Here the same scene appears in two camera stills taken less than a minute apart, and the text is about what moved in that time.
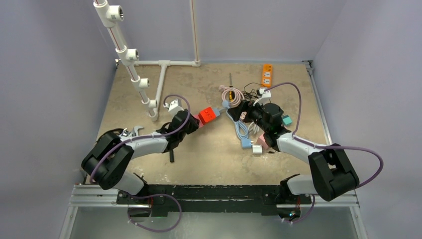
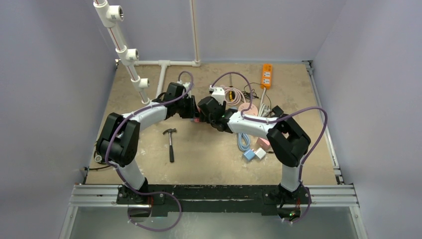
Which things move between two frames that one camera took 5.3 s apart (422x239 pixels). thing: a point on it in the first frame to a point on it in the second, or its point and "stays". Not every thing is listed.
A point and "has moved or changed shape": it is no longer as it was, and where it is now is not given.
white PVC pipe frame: x=106 y=16 stays
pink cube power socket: x=261 y=141 stays
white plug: x=257 y=149 has moved or changed shape
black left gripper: x=194 y=125 to x=192 y=112
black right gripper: x=243 y=110 to x=203 y=104
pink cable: x=239 y=96 stays
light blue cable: x=242 y=132 stays
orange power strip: x=266 y=75 stays
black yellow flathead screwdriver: x=231 y=93 stays
